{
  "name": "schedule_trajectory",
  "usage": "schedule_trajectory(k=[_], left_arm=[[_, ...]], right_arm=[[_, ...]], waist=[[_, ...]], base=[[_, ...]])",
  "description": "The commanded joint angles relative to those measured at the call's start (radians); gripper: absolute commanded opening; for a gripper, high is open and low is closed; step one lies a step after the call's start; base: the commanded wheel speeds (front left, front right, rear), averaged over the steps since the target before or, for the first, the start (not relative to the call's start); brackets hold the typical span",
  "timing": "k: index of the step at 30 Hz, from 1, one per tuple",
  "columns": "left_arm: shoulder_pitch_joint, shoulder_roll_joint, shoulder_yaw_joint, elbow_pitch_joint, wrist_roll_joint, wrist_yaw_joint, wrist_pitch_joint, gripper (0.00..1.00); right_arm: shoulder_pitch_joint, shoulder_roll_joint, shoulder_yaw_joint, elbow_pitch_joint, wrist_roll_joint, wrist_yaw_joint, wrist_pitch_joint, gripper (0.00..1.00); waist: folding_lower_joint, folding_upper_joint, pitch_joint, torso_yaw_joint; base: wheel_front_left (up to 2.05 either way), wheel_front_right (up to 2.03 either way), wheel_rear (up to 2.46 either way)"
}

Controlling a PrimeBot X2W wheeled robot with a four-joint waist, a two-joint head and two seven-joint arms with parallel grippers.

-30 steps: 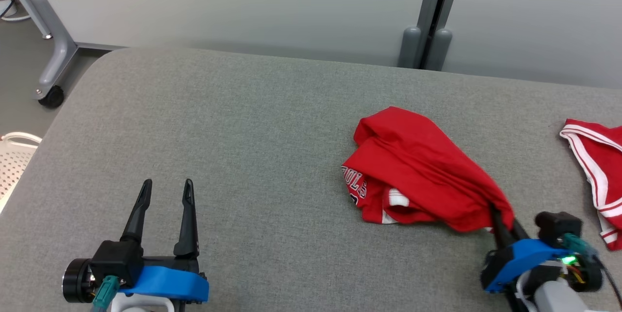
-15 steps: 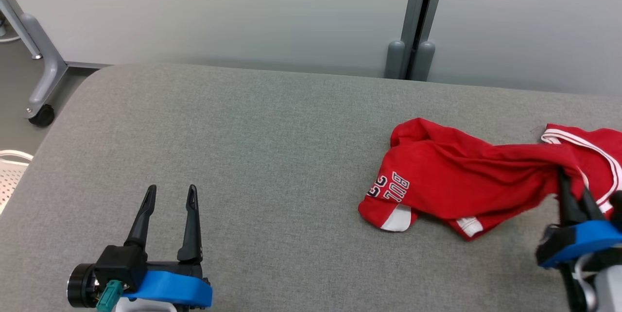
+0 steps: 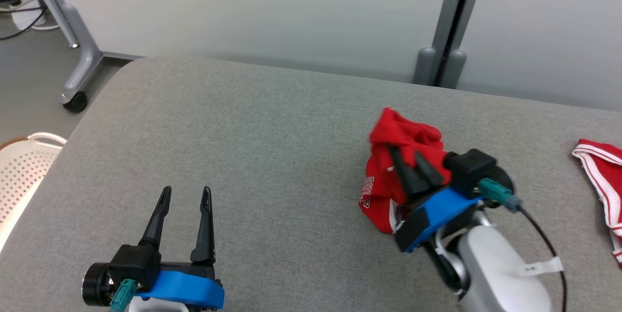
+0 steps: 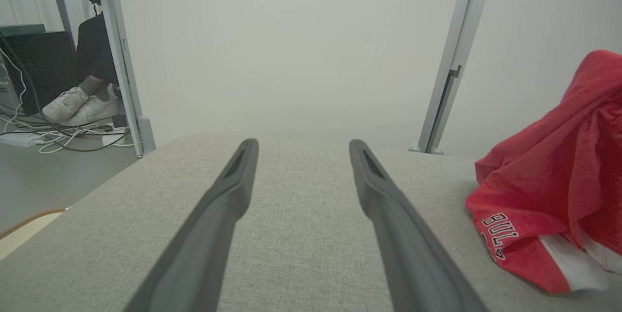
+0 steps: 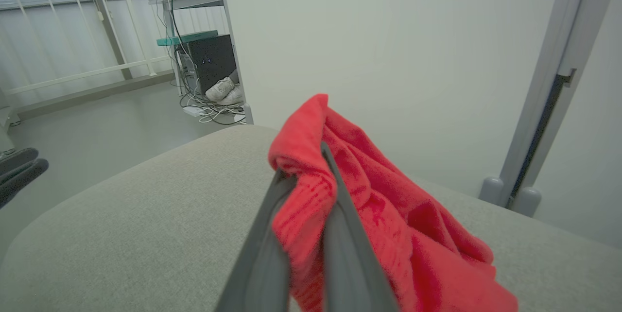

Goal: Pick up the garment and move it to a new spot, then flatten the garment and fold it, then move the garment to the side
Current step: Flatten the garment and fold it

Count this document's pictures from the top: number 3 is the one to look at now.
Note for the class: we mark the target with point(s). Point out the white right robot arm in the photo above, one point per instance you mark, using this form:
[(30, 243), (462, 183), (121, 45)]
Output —
[(491, 263)]

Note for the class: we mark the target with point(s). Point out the grey partition post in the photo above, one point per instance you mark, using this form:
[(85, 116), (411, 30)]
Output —
[(425, 66)]

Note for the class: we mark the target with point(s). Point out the grey metal stand leg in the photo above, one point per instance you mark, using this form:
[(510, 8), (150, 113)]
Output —
[(82, 69)]

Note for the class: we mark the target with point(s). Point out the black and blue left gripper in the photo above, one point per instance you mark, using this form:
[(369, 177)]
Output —
[(189, 287)]

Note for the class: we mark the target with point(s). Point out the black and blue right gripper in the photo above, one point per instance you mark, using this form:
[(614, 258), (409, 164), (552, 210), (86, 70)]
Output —
[(437, 210)]

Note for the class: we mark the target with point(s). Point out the white perforated laundry basket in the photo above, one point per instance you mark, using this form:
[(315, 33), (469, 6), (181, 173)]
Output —
[(24, 176)]

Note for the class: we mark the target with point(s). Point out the white power strip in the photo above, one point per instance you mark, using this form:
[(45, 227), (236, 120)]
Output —
[(26, 18)]

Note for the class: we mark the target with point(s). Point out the red and white jersey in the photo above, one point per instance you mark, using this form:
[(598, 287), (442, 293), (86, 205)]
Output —
[(607, 181)]

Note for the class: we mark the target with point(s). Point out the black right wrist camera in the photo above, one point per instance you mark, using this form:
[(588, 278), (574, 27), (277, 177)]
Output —
[(469, 166)]

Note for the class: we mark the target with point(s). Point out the red jersey with white lettering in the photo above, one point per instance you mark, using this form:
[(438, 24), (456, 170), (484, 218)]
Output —
[(403, 130)]

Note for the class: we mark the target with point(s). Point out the black caster wheel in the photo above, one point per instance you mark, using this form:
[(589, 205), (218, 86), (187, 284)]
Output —
[(75, 103)]

